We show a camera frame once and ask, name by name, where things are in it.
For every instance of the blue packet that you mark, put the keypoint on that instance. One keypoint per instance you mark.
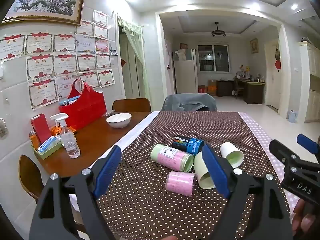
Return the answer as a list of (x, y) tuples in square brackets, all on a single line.
[(50, 143)]

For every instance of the green tray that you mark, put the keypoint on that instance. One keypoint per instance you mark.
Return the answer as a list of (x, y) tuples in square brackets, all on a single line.
[(48, 152)]

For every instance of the white bowl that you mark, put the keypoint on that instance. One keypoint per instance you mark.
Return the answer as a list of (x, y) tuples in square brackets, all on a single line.
[(119, 120)]

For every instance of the ceiling fan lamp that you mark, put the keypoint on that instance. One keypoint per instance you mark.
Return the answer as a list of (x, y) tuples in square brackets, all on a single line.
[(218, 32)]

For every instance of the orange snack packets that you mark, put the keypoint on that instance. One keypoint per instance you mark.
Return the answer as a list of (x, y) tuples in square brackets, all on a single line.
[(56, 130)]

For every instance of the wooden chair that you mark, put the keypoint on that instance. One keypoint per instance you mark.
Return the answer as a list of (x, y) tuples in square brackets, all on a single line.
[(131, 105), (30, 175)]

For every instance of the cardboard box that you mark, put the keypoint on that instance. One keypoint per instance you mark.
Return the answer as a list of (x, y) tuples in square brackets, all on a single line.
[(212, 88)]

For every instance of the wall light switch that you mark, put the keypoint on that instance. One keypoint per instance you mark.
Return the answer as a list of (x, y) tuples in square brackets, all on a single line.
[(1, 72)]

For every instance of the red hanging ornament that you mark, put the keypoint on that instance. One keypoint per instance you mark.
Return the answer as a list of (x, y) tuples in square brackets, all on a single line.
[(277, 58)]

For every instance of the black and blue paper cup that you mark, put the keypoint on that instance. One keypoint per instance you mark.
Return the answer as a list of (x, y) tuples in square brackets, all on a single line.
[(187, 143)]

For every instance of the dark desk chair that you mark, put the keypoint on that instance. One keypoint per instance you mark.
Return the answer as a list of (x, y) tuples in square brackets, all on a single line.
[(237, 88)]

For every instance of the group of wall certificates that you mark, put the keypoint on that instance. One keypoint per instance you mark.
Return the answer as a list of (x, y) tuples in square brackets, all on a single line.
[(65, 62)]

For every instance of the window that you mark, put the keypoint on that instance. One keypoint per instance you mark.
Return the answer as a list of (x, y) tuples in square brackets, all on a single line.
[(213, 58)]

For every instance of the green door curtain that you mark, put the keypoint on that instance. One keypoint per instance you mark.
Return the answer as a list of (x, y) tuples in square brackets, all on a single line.
[(132, 42)]

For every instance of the clear spray bottle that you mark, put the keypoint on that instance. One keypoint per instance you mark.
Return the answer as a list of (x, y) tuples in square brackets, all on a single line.
[(70, 142)]

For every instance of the brown polka dot tablecloth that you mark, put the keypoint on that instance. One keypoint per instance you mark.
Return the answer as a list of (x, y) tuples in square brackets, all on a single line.
[(260, 135)]

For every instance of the white paper cup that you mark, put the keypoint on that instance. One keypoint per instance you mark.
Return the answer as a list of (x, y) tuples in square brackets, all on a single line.
[(232, 153)]

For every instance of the wooden table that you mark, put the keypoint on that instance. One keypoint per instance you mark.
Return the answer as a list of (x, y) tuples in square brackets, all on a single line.
[(95, 140)]

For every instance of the cream cabinet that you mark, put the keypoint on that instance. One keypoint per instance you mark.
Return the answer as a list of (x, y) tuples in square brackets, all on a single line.
[(312, 85)]

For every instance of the brown polka-dot tablecloth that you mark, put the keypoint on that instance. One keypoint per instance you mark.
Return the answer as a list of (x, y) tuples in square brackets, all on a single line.
[(155, 212)]

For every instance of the framed wall picture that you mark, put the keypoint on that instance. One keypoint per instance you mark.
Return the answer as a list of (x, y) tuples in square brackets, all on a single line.
[(253, 45)]

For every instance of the person's right hand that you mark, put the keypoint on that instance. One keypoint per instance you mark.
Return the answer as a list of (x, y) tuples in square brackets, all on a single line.
[(303, 221)]

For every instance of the white refrigerator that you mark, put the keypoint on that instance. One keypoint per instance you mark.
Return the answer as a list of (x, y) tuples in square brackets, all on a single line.
[(185, 76)]

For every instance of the chair with grey jacket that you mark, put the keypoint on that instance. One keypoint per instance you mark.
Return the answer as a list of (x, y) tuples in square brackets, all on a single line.
[(188, 103)]

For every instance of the framed blossom painting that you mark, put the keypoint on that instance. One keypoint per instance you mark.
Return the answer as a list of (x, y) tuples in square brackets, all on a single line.
[(45, 1)]

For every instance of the red carton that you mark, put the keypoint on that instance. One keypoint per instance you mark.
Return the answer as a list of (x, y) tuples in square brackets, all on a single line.
[(201, 89)]

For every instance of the red box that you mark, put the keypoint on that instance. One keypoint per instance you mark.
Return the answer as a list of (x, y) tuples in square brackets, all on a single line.
[(41, 128)]

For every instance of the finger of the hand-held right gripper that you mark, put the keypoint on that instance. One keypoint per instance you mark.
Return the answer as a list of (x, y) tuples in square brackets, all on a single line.
[(281, 151), (308, 143)]

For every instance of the orange jar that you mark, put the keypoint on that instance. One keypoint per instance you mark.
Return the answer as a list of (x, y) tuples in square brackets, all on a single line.
[(33, 140)]

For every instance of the dark wooden desk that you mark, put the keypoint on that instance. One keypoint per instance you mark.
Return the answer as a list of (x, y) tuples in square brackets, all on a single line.
[(253, 91)]

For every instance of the green and pink paper cup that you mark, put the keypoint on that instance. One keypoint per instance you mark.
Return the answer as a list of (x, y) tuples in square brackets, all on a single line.
[(172, 156)]

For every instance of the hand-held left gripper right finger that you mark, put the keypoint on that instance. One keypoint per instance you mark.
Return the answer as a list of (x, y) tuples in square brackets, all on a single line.
[(216, 173)]

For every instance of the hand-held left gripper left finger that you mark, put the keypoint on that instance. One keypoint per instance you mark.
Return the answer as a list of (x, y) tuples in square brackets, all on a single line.
[(107, 171)]

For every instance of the pale green paper cup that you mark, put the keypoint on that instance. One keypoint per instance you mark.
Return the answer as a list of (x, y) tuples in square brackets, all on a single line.
[(203, 171)]

